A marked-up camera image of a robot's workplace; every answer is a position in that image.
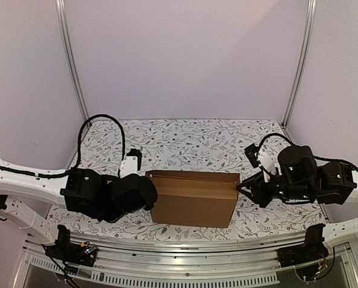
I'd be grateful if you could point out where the brown cardboard box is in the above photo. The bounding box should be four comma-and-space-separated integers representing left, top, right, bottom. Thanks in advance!
145, 170, 240, 228

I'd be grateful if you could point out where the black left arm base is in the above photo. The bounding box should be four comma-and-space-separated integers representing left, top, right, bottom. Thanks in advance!
45, 224, 98, 267

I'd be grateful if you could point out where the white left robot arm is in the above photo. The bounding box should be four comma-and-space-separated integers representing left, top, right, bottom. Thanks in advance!
0, 150, 158, 260

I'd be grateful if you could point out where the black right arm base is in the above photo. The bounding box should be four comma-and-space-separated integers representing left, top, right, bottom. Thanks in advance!
276, 224, 329, 282

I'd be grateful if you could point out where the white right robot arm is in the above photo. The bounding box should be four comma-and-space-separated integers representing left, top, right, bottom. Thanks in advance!
237, 145, 358, 262

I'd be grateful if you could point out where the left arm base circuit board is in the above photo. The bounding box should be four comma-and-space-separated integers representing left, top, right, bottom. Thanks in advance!
78, 241, 98, 256

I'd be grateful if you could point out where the floral patterned table mat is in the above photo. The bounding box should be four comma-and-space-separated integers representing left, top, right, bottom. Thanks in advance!
47, 119, 325, 242

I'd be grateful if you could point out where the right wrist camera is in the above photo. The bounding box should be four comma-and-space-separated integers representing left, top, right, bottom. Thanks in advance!
244, 144, 278, 182

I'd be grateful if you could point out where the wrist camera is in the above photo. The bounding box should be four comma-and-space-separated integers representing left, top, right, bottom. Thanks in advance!
119, 148, 142, 178
244, 144, 278, 182

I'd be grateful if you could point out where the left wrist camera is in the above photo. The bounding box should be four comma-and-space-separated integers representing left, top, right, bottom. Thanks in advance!
119, 148, 142, 178

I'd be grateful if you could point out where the aluminium front table rail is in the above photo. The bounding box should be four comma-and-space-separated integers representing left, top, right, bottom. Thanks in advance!
12, 230, 358, 288

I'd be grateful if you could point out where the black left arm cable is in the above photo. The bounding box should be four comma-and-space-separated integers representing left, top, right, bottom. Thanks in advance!
70, 113, 126, 178

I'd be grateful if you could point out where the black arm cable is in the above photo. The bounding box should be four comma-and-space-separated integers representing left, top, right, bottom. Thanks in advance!
256, 133, 358, 181
70, 113, 126, 178

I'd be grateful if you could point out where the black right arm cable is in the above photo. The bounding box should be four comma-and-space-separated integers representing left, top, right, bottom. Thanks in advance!
256, 133, 358, 181

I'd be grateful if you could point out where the right aluminium corner post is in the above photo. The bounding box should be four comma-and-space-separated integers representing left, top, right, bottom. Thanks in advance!
281, 0, 317, 130

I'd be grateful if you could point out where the aluminium corner post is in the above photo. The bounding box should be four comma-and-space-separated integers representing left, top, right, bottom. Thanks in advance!
55, 0, 89, 121
281, 0, 317, 130

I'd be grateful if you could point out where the left aluminium corner post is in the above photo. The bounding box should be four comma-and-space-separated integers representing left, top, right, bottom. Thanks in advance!
55, 0, 89, 121

